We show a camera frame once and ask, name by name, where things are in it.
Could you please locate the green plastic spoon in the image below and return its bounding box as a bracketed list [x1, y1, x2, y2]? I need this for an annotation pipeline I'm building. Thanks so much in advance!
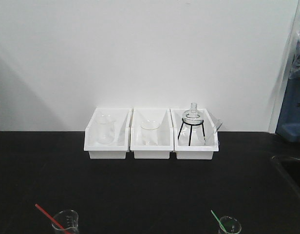
[210, 210, 226, 232]

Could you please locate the red plastic spoon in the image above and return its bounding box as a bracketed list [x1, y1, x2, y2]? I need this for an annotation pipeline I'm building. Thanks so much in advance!
[35, 203, 64, 230]

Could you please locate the glass beaker in middle bin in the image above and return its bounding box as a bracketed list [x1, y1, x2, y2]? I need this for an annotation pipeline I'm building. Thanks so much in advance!
[141, 120, 160, 146]

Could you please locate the glass beaker in bin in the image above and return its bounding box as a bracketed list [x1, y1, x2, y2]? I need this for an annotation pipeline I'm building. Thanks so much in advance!
[96, 114, 115, 145]
[141, 120, 160, 146]

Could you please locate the middle white plastic bin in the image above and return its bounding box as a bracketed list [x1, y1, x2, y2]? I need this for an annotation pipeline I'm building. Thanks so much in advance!
[130, 108, 174, 159]

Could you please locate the white plastic bin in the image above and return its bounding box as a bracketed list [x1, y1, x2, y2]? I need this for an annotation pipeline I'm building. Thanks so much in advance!
[170, 109, 219, 160]
[130, 108, 174, 159]
[84, 107, 132, 159]

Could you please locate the round glass flask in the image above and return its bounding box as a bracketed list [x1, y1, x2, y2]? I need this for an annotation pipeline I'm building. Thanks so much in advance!
[182, 102, 203, 125]

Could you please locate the glass beaker in left bin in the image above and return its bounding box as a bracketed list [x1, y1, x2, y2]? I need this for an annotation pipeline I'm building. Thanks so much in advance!
[96, 114, 115, 145]

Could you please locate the left white plastic bin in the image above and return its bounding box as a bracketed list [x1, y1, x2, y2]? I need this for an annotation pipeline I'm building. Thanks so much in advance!
[84, 107, 132, 159]

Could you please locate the right white plastic bin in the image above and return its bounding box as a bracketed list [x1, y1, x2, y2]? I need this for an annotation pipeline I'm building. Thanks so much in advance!
[170, 109, 219, 160]

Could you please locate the front left glass beaker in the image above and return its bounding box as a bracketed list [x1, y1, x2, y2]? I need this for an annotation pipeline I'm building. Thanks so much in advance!
[51, 210, 79, 234]

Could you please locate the front right glass beaker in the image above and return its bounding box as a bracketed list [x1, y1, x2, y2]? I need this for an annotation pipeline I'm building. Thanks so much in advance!
[218, 216, 242, 234]

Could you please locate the blue equipment at right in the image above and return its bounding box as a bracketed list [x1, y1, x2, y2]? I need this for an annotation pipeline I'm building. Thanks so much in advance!
[276, 30, 300, 142]

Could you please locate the black sink basin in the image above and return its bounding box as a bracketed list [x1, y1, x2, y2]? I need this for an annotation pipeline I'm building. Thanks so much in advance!
[271, 155, 300, 197]

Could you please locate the black wire tripod stand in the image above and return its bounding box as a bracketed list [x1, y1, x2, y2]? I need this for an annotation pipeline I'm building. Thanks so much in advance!
[177, 117, 206, 147]

